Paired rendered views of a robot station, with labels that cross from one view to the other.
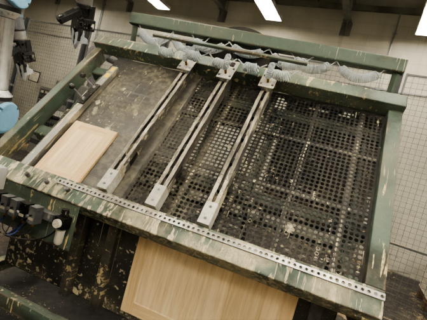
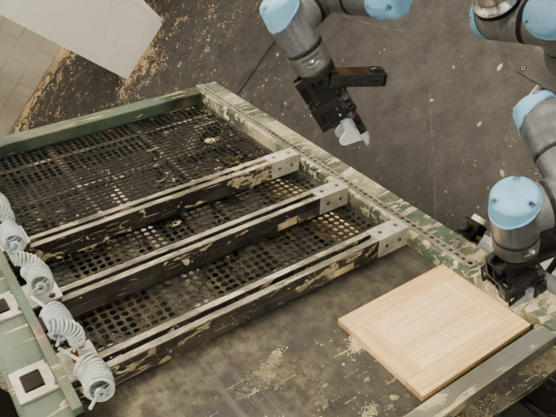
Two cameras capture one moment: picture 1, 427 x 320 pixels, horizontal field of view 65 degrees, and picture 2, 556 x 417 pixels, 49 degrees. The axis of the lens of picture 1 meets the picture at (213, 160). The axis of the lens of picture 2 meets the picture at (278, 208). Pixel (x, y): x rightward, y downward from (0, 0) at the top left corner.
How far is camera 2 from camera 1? 2.76 m
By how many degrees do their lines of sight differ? 91
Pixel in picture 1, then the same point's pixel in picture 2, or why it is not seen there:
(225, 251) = (289, 135)
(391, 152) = (33, 132)
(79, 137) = (424, 347)
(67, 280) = not seen: hidden behind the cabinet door
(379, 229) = (144, 104)
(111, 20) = not seen: outside the picture
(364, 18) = not seen: outside the picture
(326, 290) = (232, 98)
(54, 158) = (482, 325)
